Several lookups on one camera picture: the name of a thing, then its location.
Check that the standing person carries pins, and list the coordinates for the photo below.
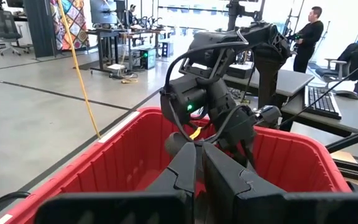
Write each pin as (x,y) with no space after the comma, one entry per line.
(306,37)

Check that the dark monitor screen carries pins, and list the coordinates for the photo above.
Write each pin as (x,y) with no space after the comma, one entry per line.
(102,12)

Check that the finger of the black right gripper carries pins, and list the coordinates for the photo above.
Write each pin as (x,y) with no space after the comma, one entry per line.
(250,152)

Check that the black work table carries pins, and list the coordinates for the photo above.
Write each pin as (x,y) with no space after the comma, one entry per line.
(104,32)

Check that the red plastic bin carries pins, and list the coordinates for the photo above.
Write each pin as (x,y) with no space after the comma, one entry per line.
(291,155)

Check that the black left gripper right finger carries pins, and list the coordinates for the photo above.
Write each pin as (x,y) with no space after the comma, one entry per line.
(228,193)

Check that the grey desk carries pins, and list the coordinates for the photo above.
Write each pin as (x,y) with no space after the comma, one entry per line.
(353,115)
(291,81)
(350,74)

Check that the grey mesh office chair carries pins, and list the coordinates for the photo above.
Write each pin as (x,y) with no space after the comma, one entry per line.
(5,25)

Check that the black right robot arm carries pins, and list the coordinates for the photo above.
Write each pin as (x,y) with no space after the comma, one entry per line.
(216,40)

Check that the office chair with black jacket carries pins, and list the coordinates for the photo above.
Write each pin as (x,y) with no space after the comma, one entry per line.
(353,56)

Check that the colourful patterned banner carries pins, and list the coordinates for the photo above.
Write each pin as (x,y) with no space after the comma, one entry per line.
(76,25)

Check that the black computer keyboard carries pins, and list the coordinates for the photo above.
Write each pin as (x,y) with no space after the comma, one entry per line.
(322,102)

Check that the black desk bar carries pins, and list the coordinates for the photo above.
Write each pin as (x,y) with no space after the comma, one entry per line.
(353,140)

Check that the black computer tower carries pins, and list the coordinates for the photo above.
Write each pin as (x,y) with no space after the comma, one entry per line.
(148,60)

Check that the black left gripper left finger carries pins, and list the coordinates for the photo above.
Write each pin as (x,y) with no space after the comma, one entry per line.
(179,177)

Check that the black computer mouse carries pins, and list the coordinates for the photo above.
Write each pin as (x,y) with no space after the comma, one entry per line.
(348,94)

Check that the seated person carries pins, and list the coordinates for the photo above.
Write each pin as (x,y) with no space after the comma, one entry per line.
(131,14)

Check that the dark pillar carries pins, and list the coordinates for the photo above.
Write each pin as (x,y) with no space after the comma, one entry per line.
(39,28)

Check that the black equipment stand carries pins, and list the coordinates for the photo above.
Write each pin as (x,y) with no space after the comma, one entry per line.
(232,15)

